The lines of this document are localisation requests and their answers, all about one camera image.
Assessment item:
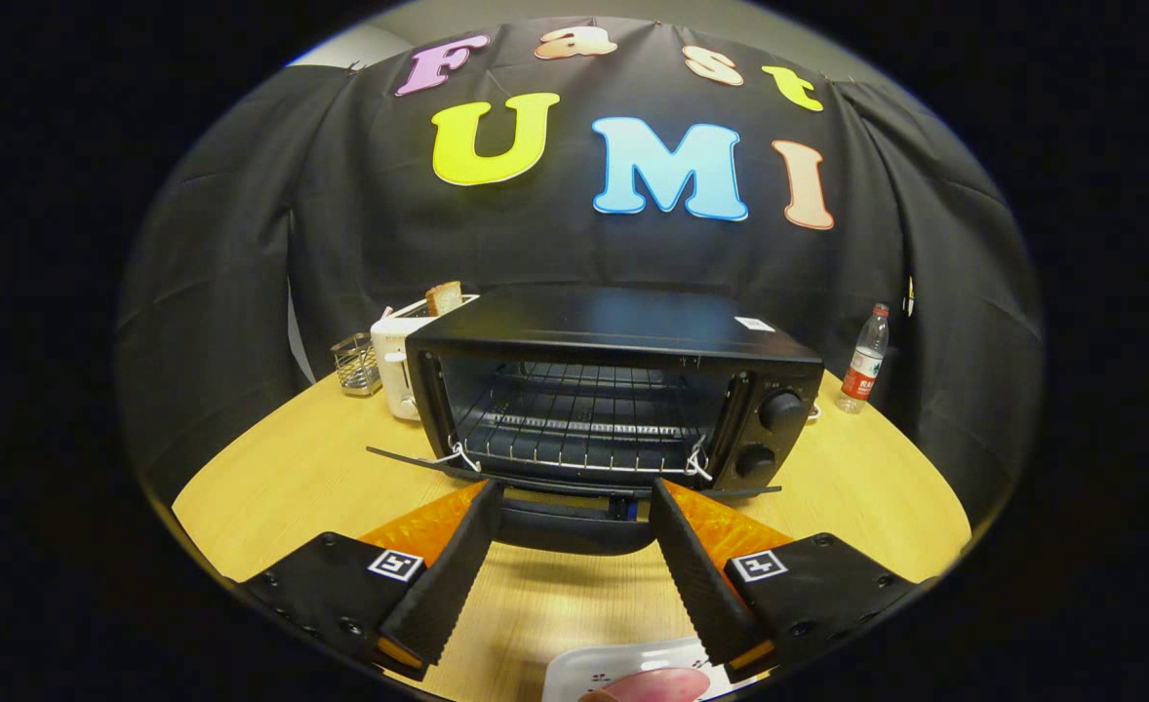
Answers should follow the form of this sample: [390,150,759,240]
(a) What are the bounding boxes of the black toaster oven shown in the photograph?
[367,283,826,557]

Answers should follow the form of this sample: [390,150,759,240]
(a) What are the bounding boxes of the white pop-up toaster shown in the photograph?
[370,293,481,422]

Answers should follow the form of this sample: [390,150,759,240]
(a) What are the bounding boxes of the clear plastic water bottle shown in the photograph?
[835,302,891,415]

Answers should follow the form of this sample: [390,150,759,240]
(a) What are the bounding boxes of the pink ham slice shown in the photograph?
[596,667,713,702]

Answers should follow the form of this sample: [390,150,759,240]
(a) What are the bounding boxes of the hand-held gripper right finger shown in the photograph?
[649,477,932,682]

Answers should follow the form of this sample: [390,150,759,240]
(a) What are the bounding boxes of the white square plate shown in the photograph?
[542,638,732,702]

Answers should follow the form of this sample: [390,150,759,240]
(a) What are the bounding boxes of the wire mesh basket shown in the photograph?
[330,332,383,396]

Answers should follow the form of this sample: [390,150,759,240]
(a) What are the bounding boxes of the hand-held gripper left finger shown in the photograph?
[243,479,505,682]

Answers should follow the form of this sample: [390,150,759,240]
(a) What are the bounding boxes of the black backdrop cloth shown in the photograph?
[114,15,1046,508]

